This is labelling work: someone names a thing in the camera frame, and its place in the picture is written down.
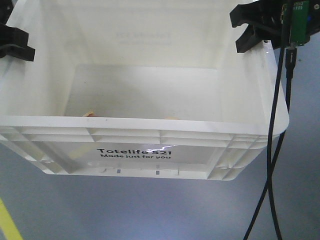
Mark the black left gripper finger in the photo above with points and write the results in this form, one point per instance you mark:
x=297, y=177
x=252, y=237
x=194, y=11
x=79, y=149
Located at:
x=22, y=53
x=13, y=37

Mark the yellow plush burger toy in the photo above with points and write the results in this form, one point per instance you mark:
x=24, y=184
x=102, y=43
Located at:
x=171, y=118

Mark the grey smiley plush ball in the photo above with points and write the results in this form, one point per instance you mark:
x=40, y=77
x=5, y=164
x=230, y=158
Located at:
x=89, y=114

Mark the white Totelife plastic crate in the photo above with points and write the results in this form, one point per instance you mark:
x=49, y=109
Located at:
x=135, y=62

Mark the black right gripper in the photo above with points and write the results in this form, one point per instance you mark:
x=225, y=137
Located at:
x=267, y=20

